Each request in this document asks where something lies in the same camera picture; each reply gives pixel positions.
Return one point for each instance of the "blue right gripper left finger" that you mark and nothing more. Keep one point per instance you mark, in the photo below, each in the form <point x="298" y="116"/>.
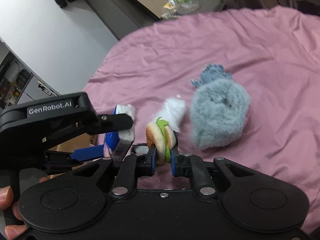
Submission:
<point x="150" y="161"/>

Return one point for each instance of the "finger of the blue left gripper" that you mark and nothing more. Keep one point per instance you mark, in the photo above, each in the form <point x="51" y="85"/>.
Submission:
<point x="90" y="153"/>

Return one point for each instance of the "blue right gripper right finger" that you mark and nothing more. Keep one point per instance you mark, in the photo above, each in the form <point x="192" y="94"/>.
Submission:
<point x="175" y="162"/>

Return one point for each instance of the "plush hamburger toy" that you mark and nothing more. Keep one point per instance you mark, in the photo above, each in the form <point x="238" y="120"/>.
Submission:
<point x="161" y="134"/>

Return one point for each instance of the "blue tissue pack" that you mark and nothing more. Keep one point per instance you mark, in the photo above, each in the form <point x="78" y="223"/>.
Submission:
<point x="117" y="144"/>

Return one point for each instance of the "person's left hand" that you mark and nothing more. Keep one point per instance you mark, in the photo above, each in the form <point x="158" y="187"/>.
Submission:
<point x="11" y="231"/>

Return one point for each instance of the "small black white object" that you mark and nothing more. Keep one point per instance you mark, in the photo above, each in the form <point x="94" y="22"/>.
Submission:
<point x="139" y="149"/>

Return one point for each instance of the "cardboard box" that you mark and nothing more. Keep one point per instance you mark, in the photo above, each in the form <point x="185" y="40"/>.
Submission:
<point x="82" y="141"/>

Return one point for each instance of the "white plastic wrapped bundle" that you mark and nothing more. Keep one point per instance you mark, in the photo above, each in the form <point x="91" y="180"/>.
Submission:
<point x="173" y="111"/>

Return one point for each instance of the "grey fluffy slipper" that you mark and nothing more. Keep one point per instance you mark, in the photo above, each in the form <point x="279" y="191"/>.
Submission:
<point x="218" y="113"/>

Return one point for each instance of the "blue crocheted doily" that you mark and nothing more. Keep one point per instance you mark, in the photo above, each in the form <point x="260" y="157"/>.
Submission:
<point x="210" y="73"/>

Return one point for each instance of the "small bottles near jar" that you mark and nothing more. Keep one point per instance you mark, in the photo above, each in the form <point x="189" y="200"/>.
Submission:
<point x="169" y="10"/>

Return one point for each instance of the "pink bed sheet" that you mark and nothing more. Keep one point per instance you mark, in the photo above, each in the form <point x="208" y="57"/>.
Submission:
<point x="250" y="79"/>

